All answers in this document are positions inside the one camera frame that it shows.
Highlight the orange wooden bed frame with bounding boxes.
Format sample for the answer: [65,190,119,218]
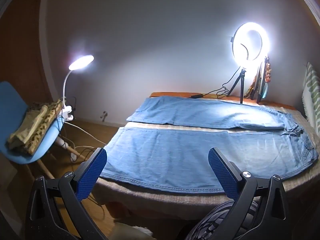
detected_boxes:
[149,92,297,110]

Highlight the black ring light tripod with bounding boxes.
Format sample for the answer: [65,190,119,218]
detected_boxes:
[228,66,245,105]

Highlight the white clip desk lamp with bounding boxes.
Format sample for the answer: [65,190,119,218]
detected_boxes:
[60,54,95,122]

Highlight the blue denim pants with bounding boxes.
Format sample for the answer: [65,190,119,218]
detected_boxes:
[99,95,319,189]

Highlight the folded leopard print clothes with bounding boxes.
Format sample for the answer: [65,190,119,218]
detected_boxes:
[6,99,63,155]

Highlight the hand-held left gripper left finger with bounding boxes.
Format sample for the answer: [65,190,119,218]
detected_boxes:
[25,147,108,240]

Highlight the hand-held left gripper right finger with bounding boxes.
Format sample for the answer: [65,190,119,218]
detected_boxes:
[184,147,295,240]

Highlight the white ring light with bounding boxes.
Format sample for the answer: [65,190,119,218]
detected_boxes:
[229,22,270,68]

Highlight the blue chair with wooden legs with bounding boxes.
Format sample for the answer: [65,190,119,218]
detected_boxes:
[0,81,85,180]

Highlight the black ring light cable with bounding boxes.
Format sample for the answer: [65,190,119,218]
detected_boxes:
[185,69,238,100]

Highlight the white fluffy object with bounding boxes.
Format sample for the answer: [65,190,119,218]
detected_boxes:
[114,220,153,237]

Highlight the green white striped blanket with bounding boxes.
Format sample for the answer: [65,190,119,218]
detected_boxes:
[301,62,320,135]

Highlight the white lamp cable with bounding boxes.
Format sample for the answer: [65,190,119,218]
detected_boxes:
[62,120,110,163]

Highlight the beige checked bed blanket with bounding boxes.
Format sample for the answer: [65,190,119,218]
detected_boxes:
[94,97,320,220]

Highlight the colourful hanging fabric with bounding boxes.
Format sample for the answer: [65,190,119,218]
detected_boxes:
[244,56,272,100]

